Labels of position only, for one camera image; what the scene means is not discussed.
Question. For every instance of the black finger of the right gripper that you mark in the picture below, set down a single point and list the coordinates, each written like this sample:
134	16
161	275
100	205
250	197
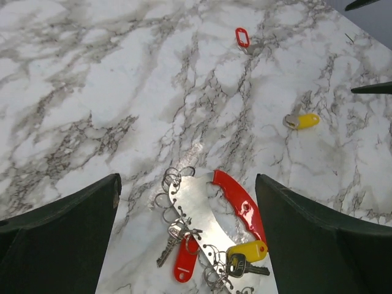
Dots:
379	88
356	4

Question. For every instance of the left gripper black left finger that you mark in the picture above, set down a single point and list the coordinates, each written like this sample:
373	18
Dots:
60	247

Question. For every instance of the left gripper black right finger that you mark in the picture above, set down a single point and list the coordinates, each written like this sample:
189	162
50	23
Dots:
315	249

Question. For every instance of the yellow key tag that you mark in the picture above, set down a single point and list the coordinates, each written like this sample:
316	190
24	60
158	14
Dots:
254	251
307	121

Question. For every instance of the large red key tag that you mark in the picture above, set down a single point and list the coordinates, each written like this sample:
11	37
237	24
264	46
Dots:
242	37

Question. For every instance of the metal red key organizer plate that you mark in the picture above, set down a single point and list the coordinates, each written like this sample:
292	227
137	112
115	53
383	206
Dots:
188	196

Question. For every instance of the silver key black head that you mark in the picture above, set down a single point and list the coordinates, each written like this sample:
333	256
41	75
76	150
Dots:
238	265

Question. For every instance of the silver key left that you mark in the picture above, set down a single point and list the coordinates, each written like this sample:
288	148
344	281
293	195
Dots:
292	120

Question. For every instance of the silver key middle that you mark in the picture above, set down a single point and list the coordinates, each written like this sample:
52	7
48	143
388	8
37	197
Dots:
175	235

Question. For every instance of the small red key tag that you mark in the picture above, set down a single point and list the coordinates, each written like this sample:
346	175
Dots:
186	259

